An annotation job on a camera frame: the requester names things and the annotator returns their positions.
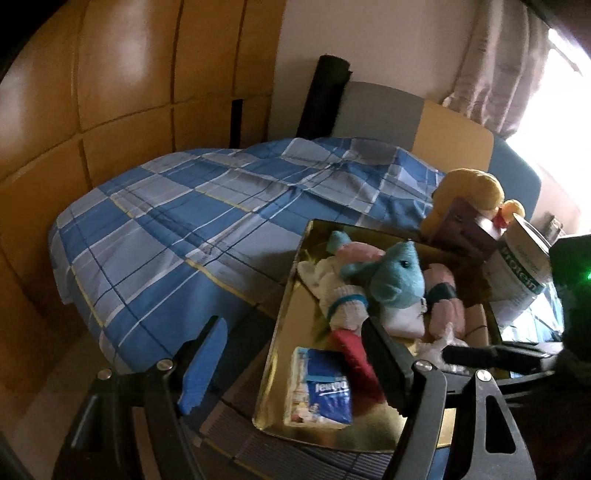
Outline black rolled mat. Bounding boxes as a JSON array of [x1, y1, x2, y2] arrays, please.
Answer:
[[295, 55, 354, 139]]

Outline tissue pack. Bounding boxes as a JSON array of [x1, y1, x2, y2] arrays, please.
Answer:
[[283, 347, 354, 430]]

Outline padded bed headboard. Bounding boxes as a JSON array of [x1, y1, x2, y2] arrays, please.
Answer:
[[332, 82, 542, 222]]

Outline purple brown box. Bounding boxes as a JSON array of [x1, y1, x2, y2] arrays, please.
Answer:
[[431, 196, 504, 259]]

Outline blue plaid bed sheet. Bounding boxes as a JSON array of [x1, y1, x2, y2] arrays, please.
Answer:
[[48, 136, 446, 374]]

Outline window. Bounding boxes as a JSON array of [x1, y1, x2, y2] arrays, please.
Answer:
[[508, 28, 591, 195]]

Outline red soft item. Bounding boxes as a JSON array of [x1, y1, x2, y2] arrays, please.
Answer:
[[331, 329, 386, 402]]

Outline large yellow plush toy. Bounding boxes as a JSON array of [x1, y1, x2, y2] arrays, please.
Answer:
[[422, 168, 505, 243]]

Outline teal plush elephant pink dress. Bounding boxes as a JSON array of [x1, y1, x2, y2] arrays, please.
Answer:
[[327, 230, 428, 319]]

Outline gold box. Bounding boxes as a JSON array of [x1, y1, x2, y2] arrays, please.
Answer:
[[252, 219, 504, 452]]

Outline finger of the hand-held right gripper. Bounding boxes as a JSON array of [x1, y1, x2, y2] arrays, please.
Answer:
[[442, 344, 557, 376]]

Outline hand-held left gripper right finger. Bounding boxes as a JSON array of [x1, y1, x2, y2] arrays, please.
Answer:
[[360, 318, 537, 480]]

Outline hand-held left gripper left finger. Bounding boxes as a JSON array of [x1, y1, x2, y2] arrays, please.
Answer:
[[52, 316, 229, 480]]

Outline beige curtain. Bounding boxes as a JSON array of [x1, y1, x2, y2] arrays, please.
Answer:
[[443, 0, 555, 139]]

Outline pink soft item dark band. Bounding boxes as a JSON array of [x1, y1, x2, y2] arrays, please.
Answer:
[[422, 262, 465, 340]]

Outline white printed canister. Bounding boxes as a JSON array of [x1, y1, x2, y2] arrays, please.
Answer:
[[487, 217, 559, 324]]

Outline white socks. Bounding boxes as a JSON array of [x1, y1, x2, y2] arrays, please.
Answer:
[[297, 256, 370, 333]]

